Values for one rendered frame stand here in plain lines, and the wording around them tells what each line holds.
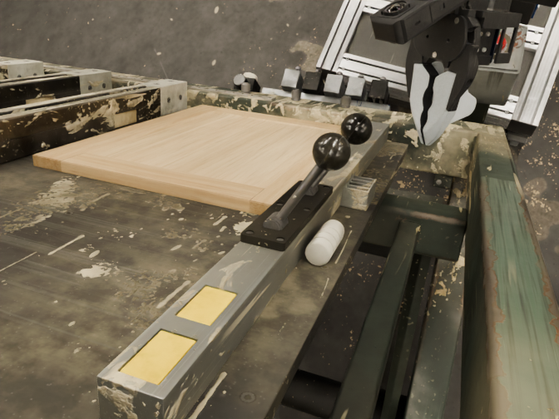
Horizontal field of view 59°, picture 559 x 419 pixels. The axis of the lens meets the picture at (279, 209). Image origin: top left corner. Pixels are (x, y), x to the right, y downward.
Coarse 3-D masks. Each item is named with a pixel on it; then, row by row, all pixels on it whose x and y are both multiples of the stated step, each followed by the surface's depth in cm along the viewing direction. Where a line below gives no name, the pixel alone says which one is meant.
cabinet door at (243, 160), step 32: (128, 128) 99; (160, 128) 102; (192, 128) 105; (224, 128) 107; (256, 128) 109; (288, 128) 112; (320, 128) 114; (64, 160) 77; (96, 160) 78; (128, 160) 81; (160, 160) 82; (192, 160) 83; (224, 160) 85; (256, 160) 86; (288, 160) 88; (160, 192) 73; (192, 192) 71; (224, 192) 70; (256, 192) 71
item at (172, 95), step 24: (72, 96) 98; (96, 96) 102; (120, 96) 103; (144, 96) 111; (168, 96) 120; (0, 120) 77; (24, 120) 81; (48, 120) 86; (72, 120) 92; (96, 120) 98; (144, 120) 113; (0, 144) 78; (24, 144) 82; (48, 144) 87
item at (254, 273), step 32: (384, 128) 108; (352, 160) 82; (320, 224) 63; (224, 256) 48; (256, 256) 48; (288, 256) 51; (192, 288) 42; (224, 288) 42; (256, 288) 43; (160, 320) 37; (224, 320) 38; (128, 352) 34; (192, 352) 34; (224, 352) 39; (128, 384) 31; (160, 384) 31; (192, 384) 34; (128, 416) 32; (160, 416) 31
